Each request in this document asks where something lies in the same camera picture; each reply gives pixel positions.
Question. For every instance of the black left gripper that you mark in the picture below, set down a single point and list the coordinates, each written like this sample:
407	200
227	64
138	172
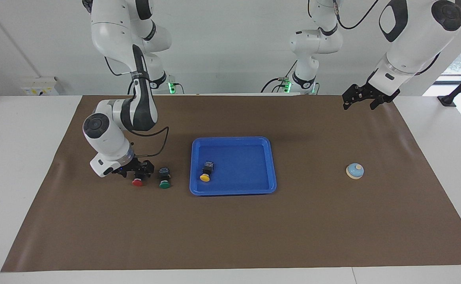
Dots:
372	90

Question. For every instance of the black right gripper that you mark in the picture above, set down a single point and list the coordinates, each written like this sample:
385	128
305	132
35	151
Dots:
128	167

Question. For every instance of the red push button switch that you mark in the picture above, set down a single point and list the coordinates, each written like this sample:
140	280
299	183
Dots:
137	182

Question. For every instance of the green push button switch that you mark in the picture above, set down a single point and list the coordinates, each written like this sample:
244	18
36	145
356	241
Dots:
164	183

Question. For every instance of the yellow push button switch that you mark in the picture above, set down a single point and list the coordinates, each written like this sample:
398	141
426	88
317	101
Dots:
205	177

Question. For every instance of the light blue call bell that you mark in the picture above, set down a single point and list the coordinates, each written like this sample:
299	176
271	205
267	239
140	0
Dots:
355	171

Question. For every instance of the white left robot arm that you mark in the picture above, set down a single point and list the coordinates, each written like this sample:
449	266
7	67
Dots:
416	39

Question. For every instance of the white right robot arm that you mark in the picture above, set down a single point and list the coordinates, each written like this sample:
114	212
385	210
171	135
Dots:
104	138

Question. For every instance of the blue plastic tray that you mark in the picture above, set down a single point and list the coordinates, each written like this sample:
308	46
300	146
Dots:
246	165

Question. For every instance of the black slanted stand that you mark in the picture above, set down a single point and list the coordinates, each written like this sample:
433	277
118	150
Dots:
449	99

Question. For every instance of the brown table mat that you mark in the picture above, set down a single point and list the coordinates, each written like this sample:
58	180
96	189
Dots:
254	228

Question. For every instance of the white wall power box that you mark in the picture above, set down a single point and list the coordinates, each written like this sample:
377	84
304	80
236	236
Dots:
39	85

